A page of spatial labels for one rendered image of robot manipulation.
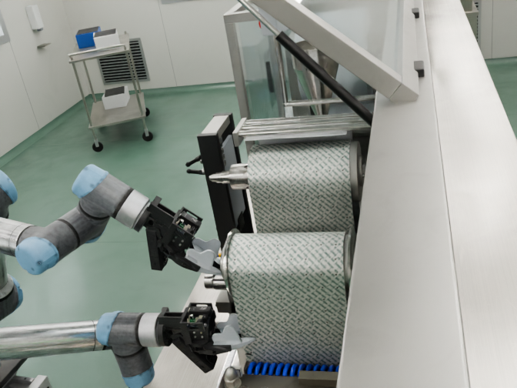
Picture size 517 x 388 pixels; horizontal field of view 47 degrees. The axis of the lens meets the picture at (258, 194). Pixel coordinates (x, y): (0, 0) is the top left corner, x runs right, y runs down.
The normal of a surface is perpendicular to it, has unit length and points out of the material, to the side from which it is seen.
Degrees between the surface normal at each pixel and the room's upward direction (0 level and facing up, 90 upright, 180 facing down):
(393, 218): 0
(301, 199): 92
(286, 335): 90
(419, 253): 0
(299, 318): 90
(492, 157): 0
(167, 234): 90
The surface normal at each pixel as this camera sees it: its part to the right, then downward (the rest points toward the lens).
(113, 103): 0.06, 0.44
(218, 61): -0.22, 0.47
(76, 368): -0.15, -0.88
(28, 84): 0.96, -0.04
